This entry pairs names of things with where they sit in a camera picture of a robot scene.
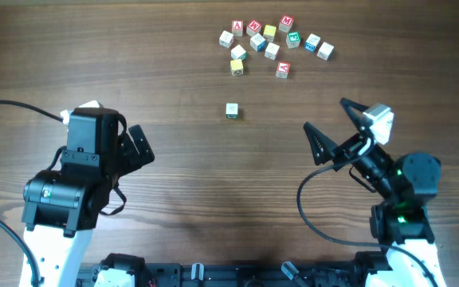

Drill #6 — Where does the black mounting rail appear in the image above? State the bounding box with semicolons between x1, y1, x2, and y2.
76;261;378;287

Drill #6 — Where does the green letter block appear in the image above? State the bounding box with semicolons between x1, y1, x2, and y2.
286;31;301;49

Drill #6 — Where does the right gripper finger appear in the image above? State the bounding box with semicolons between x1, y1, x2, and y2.
303;122;338;166
339;98;370;131

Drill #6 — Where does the plain block far right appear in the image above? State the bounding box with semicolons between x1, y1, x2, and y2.
317;42;334;61

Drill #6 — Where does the blue sided block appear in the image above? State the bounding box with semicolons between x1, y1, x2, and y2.
250;33;266;52

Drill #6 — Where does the yellow top block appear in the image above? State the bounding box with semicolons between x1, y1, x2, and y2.
263;25;277;42

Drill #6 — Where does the green number block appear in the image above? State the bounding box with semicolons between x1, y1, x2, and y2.
226;103;238;119

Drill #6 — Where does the red W block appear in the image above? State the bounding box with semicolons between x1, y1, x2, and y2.
246;20;262;37

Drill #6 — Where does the red M block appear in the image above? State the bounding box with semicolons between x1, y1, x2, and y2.
279;14;294;33

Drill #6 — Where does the yellow block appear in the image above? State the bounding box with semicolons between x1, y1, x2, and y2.
263;25;277;42
230;59;244;76

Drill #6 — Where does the red picture block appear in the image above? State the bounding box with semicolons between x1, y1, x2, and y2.
276;61;291;79

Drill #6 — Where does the plain block with red side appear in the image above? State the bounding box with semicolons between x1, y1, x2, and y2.
265;42;280;61

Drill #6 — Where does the blue picture block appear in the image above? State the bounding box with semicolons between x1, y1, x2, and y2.
304;33;321;53

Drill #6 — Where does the red A block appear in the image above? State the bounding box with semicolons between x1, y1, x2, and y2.
231;20;244;37

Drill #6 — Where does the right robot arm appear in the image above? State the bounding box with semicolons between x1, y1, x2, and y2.
281;98;445;286

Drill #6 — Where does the plain block far left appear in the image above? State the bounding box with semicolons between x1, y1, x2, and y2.
219;30;234;49

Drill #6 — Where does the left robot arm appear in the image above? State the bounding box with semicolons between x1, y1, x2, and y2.
19;108;155;286

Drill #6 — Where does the green sided block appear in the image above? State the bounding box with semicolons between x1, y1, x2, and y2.
230;45;247;60

